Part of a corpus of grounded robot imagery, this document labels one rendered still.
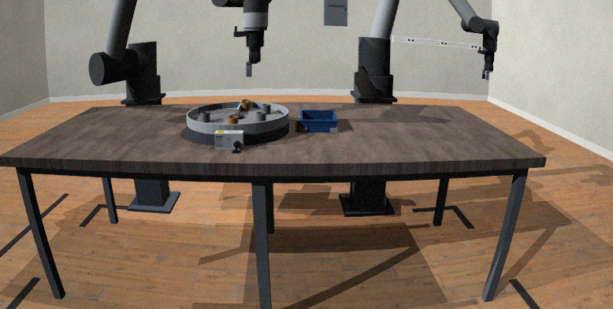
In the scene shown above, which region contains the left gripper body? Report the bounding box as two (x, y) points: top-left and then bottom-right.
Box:
(477, 39), (497, 71)

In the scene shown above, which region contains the blue open crate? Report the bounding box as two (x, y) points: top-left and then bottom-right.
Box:
(300, 110), (338, 132)

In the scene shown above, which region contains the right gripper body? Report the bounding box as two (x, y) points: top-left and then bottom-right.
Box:
(234, 13), (269, 62)

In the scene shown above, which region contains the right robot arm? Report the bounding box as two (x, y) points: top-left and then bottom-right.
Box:
(88, 0), (272, 101)

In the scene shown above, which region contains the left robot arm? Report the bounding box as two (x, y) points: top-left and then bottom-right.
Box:
(354, 0), (500, 99)

